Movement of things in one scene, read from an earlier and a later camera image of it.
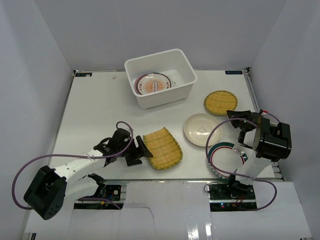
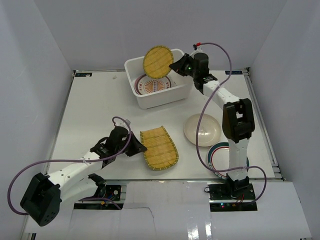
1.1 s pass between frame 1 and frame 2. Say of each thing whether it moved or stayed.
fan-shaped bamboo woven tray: moved
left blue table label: stayed
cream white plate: stayed
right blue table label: stayed
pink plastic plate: stayed
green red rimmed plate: stayed
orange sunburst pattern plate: stayed
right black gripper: moved
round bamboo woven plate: moved
